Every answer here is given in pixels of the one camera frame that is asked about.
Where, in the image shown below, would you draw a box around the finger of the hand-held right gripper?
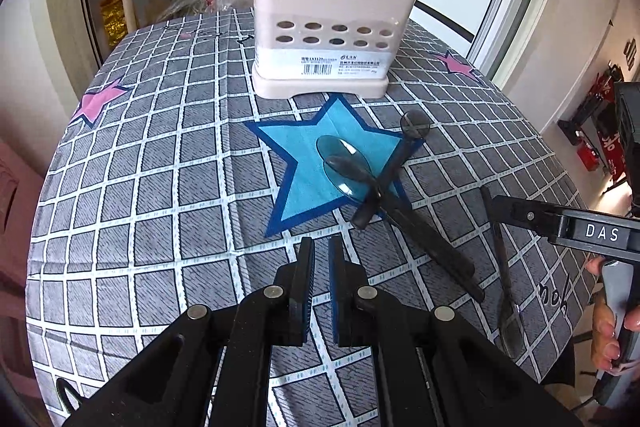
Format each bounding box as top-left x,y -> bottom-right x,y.
482,194 -> 566,244

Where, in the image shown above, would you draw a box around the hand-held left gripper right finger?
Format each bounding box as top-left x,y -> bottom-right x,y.
327,237 -> 583,427

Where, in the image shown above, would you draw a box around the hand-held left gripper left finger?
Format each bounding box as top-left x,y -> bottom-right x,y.
57,237 -> 317,427

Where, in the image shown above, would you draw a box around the beige plastic utensil holder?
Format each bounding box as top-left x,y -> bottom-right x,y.
251,0 -> 412,99

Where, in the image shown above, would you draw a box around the person's right hand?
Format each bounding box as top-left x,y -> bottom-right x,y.
585,256 -> 640,373

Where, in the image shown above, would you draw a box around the red and black cleaning tools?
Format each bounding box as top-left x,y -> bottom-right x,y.
557,37 -> 631,172

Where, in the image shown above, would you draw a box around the grey checkered star tablecloth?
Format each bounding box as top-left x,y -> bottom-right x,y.
25,4 -> 601,427

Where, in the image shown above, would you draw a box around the pink plastic stool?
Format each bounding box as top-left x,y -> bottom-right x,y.
0,142 -> 48,288

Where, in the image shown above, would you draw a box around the gold foil bundle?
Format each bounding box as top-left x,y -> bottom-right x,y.
100,0 -> 126,45

